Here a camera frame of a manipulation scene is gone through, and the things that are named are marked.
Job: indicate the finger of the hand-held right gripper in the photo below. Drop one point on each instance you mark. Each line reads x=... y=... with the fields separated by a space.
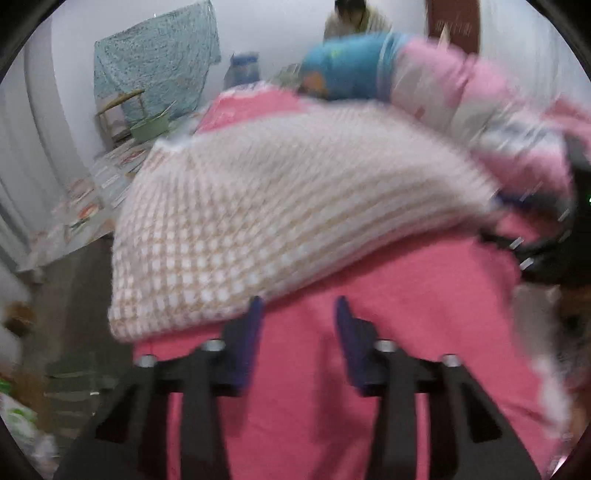
x=521 y=201
x=503 y=242

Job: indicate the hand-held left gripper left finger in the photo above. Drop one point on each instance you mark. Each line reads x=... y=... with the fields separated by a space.
x=242 y=350

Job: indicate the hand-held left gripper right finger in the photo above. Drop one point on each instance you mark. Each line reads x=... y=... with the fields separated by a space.
x=358 y=355

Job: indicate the beige white checked knit coat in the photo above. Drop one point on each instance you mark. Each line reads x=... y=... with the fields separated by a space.
x=277 y=207

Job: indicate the pink fleece bed blanket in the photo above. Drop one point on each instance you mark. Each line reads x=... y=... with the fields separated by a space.
x=392 y=300

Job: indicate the pink white printed quilt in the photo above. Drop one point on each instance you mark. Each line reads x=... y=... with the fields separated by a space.
x=461 y=92

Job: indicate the dark wooden headboard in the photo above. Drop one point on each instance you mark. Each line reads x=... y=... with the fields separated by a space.
x=455 y=23

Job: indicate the table with patterned tablecloth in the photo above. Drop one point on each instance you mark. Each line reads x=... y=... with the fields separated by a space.
x=87 y=203

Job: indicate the blue printed pillow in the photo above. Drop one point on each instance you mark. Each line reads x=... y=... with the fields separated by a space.
x=351 y=64

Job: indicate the small cardboard box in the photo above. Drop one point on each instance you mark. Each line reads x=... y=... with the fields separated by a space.
x=21 y=318

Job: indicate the white bag with green logo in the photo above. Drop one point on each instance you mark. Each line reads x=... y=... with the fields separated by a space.
x=18 y=420

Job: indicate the green bowl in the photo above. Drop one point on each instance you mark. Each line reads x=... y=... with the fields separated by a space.
x=150 y=127

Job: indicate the blue water jug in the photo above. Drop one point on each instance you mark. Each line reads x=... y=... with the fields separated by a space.
x=242 y=71

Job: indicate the wooden chair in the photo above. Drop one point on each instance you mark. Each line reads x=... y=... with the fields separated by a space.
x=117 y=99

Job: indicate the grey white curtain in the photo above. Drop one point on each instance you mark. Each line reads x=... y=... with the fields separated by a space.
x=27 y=138

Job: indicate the teal floral hanging cloth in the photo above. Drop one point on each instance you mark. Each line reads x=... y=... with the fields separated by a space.
x=152 y=55

